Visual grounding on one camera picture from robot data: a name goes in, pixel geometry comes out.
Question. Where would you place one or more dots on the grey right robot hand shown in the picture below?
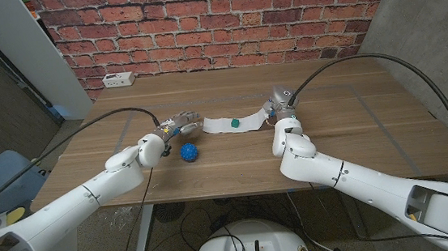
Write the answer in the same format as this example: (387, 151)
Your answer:
(283, 102)

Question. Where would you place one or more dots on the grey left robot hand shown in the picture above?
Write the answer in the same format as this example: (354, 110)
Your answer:
(175, 125)

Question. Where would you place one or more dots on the printed brick wall backdrop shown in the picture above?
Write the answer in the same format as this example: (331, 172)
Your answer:
(215, 20)

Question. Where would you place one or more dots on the white cloth strip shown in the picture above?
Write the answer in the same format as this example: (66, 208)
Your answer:
(218, 125)

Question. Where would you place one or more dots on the small green sticker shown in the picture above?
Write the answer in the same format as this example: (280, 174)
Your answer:
(235, 123)

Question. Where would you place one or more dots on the blue spiky stress ball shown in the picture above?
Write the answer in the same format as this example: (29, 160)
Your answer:
(189, 152)

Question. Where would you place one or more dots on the yellow slipper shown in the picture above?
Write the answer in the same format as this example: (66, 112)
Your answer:
(15, 214)

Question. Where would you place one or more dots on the white table leg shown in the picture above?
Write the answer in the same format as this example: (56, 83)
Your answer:
(145, 230)

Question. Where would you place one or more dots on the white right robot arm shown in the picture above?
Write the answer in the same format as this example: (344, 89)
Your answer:
(355, 179)

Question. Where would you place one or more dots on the black floor fan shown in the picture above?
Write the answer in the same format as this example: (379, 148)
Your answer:
(169, 212)

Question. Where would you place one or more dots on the clear plastic bag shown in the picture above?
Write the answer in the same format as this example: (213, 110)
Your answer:
(120, 218)

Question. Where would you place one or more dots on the white power strip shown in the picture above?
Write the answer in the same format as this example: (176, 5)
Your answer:
(118, 80)

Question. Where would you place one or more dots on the blue plastic bin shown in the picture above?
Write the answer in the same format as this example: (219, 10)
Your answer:
(4, 169)

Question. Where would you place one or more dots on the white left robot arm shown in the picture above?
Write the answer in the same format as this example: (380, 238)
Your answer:
(72, 204)

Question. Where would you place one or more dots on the white board panel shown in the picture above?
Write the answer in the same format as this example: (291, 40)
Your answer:
(35, 56)

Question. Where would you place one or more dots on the grey table leg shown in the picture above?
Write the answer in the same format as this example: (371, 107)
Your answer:
(352, 216)

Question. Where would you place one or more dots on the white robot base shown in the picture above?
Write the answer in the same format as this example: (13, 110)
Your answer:
(254, 236)

